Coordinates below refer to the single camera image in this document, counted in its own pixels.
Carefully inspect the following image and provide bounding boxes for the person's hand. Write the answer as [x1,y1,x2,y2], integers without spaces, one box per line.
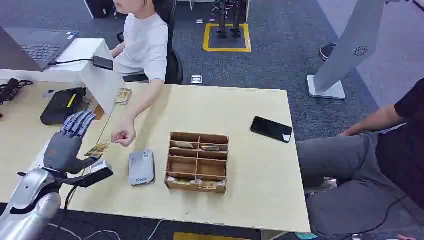
[111,123,138,148]

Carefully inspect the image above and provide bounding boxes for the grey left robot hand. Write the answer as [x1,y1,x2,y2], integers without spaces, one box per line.
[43,110,101,175]

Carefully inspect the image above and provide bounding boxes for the printed playing card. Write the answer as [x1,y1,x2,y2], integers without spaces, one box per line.
[84,140,113,159]

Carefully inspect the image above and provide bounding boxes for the stack of printed cards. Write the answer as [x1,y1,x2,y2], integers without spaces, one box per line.
[114,87,133,106]

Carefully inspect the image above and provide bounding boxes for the black device with yellow label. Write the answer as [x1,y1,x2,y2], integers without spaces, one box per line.
[40,87,88,126]

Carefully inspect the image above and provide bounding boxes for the white box stand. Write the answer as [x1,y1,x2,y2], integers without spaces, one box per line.
[46,37,126,116]

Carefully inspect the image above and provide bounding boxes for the black adapter hub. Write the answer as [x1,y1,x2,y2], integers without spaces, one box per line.
[92,55,115,72]

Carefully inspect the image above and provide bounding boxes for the wooden compartment card box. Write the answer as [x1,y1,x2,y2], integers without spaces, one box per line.
[164,131,230,195]

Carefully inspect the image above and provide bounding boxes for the black office chair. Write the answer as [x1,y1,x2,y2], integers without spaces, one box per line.
[115,0,185,86]

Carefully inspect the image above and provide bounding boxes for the cards in wooden box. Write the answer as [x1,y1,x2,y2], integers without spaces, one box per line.
[166,176,227,191]

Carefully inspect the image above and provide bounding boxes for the person in white top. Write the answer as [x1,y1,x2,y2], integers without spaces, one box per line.
[110,0,170,148]

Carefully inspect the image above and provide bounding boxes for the grey laptop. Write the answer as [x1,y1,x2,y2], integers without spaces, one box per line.
[0,25,80,73]

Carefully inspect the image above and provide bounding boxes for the black smartphone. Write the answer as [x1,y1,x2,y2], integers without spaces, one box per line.
[250,115,294,144]

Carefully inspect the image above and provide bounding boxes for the black robot legs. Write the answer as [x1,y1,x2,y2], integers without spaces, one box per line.
[211,0,245,39]

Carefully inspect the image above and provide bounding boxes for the black shoe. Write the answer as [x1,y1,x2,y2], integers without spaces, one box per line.
[318,42,338,63]

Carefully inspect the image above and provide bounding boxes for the white floor stand pillar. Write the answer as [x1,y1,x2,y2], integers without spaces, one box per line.
[306,0,387,101]

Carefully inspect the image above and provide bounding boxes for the person in black top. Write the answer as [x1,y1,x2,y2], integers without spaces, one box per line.
[295,77,424,240]

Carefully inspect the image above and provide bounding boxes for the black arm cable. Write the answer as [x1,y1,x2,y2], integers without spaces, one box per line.
[63,185,79,212]

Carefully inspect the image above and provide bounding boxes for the bundle of black cables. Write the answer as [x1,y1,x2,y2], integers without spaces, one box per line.
[0,78,34,108]

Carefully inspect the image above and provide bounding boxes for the white cable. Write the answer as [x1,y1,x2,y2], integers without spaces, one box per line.
[47,218,165,240]

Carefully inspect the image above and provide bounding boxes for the black hub cable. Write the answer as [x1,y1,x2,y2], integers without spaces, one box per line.
[48,58,95,66]

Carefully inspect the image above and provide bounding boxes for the black floor cable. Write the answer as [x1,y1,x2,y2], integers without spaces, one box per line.
[341,194,410,240]

